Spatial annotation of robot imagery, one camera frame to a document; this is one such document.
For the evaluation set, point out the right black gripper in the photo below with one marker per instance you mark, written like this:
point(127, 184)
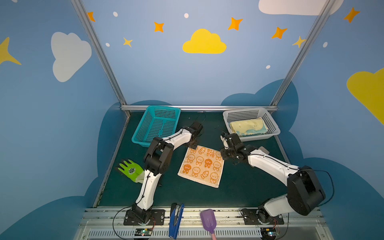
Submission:
point(229, 154)

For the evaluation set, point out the purple plastic scoop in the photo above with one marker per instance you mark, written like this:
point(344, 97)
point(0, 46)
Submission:
point(209, 222)

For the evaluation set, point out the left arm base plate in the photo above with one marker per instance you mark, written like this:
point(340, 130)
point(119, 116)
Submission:
point(146, 218)

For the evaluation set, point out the orange cream patterned towel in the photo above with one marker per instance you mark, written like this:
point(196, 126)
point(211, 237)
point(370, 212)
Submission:
point(202, 165)

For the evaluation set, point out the green circuit board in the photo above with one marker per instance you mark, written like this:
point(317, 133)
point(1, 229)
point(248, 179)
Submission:
point(143, 232)
point(268, 234)

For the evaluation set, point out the plain mint green towel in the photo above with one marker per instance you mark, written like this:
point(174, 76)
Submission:
point(246, 128)

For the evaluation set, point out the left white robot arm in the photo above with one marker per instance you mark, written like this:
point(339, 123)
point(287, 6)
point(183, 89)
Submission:
point(157, 160)

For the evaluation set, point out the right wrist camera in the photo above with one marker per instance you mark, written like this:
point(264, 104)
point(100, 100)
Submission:
point(224, 140)

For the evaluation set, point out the right green circuit board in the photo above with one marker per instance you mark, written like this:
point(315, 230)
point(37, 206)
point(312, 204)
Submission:
point(268, 234)

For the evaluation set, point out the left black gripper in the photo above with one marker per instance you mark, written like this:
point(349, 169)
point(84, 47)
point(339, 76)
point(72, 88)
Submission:
point(194, 140)

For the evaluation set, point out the blue stapler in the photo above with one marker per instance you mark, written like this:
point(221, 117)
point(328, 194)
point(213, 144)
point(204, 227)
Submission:
point(175, 219)

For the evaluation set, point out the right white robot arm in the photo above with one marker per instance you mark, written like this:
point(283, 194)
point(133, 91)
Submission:
point(304, 190)

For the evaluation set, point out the left green circuit board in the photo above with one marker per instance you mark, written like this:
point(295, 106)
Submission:
point(143, 232)

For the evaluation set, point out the grey sponge block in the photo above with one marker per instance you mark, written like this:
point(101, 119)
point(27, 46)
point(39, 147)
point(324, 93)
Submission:
point(264, 150)

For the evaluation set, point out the teal plastic basket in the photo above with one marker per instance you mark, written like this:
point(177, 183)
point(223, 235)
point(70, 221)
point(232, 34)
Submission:
point(157, 121)

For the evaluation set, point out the grey plastic basket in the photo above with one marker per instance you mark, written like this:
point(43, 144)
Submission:
point(252, 113)

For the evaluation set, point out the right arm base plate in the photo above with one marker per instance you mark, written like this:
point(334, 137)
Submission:
point(260, 217)

